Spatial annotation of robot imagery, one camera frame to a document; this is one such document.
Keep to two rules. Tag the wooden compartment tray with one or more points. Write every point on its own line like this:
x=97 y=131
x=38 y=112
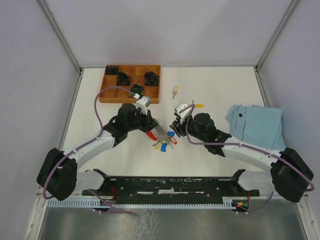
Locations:
x=144 y=80

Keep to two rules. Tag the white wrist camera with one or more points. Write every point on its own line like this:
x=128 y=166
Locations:
x=182 y=111
x=142 y=104

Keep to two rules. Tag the yellow tag key right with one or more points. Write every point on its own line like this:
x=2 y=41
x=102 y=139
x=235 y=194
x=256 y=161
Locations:
x=197 y=105

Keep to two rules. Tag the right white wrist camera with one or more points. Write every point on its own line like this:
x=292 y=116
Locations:
x=182 y=111

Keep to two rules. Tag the light blue cloth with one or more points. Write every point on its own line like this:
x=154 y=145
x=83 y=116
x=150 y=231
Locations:
x=257 y=125

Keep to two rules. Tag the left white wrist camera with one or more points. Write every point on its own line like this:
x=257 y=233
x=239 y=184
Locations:
x=142 y=104

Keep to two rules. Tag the yellow key tag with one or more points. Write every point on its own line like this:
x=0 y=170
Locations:
x=157 y=145

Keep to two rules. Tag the red key tag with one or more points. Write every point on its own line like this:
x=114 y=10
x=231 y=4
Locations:
x=172 y=140

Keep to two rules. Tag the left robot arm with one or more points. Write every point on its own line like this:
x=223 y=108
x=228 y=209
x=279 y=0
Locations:
x=60 y=175

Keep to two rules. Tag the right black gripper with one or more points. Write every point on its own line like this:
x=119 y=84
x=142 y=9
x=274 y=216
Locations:
x=178 y=127

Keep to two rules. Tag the yellow tag key upper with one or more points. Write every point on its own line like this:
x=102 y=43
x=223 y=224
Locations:
x=174 y=92

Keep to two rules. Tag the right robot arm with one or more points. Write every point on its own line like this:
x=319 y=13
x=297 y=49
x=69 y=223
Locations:
x=281 y=171

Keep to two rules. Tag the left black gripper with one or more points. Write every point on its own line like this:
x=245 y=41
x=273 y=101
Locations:
x=150 y=123

